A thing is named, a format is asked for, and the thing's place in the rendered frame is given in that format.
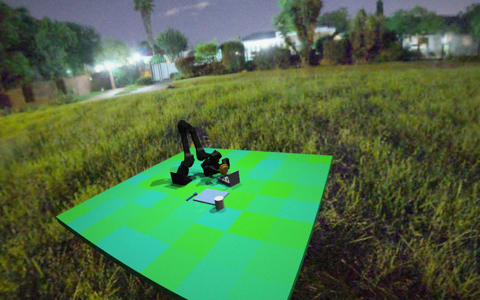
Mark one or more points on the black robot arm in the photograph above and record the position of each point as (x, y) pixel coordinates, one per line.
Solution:
(183, 128)

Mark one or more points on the yellow round plate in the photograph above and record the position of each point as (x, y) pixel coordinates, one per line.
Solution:
(223, 169)

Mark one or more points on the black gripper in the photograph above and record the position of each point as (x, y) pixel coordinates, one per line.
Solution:
(210, 170)

